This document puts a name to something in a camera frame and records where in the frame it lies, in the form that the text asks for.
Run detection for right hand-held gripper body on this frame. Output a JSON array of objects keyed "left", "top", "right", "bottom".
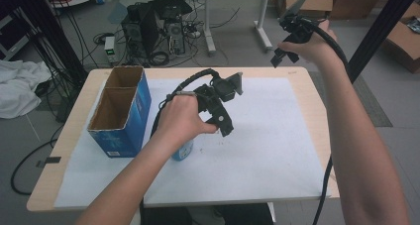
[{"left": 277, "top": 0, "right": 319, "bottom": 44}]

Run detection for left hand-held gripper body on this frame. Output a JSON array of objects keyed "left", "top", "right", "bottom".
[{"left": 193, "top": 71, "right": 245, "bottom": 120}]

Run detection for blue and white bottle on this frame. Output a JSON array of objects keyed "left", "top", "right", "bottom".
[{"left": 170, "top": 139, "right": 195, "bottom": 163}]

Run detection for blue cardboard box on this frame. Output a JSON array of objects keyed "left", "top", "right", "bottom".
[{"left": 86, "top": 64, "right": 153, "bottom": 159}]

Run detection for person's right hand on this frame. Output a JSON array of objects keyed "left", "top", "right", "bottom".
[{"left": 276, "top": 19, "right": 345, "bottom": 72}]

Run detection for person's left hand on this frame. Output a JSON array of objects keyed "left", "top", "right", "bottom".
[{"left": 154, "top": 94, "right": 220, "bottom": 151}]

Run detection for small brown cardboard box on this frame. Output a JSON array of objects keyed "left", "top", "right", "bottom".
[{"left": 284, "top": 0, "right": 335, "bottom": 21}]

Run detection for white table mat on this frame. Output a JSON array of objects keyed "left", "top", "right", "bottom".
[{"left": 53, "top": 76, "right": 332, "bottom": 209}]

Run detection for closed brown cardboard box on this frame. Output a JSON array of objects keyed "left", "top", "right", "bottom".
[{"left": 329, "top": 0, "right": 388, "bottom": 21}]

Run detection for grey computer tower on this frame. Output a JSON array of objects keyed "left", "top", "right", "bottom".
[{"left": 163, "top": 19, "right": 186, "bottom": 56}]

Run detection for black metal pole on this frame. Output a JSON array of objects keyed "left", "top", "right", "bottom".
[{"left": 346, "top": 0, "right": 420, "bottom": 84}]

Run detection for person's dark trousers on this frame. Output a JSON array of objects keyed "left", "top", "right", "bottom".
[{"left": 140, "top": 202, "right": 275, "bottom": 225}]

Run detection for black computer tower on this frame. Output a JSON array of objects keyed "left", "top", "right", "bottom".
[{"left": 120, "top": 2, "right": 160, "bottom": 60}]

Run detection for large open cardboard box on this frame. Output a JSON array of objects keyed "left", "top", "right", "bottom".
[{"left": 380, "top": 0, "right": 420, "bottom": 75}]

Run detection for small white power unit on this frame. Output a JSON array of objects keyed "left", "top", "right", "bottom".
[{"left": 103, "top": 36, "right": 117, "bottom": 64}]

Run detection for black tape strip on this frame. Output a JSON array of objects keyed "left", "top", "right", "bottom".
[{"left": 35, "top": 156, "right": 62, "bottom": 169}]

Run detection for white cloth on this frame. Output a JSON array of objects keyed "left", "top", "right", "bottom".
[{"left": 0, "top": 58, "right": 53, "bottom": 120}]

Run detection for right hand-held gripper cable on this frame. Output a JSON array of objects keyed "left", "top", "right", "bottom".
[{"left": 301, "top": 17, "right": 351, "bottom": 225}]

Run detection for black cable-covered stand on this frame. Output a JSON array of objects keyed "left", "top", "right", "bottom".
[{"left": 28, "top": 0, "right": 89, "bottom": 87}]

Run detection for black floor cable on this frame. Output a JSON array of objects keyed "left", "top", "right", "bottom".
[{"left": 9, "top": 138, "right": 60, "bottom": 197}]

